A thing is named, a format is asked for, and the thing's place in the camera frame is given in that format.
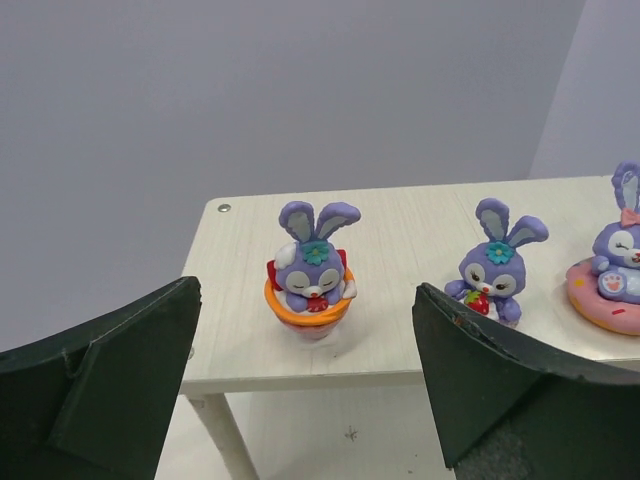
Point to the purple bunny with red cake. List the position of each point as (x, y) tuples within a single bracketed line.
[(493, 272)]

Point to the light wooden two-tier shelf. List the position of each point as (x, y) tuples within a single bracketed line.
[(259, 402)]

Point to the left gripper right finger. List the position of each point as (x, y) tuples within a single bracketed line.
[(508, 406)]

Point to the large bunny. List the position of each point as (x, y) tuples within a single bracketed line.
[(604, 289)]

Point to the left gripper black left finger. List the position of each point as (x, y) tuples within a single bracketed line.
[(95, 401)]

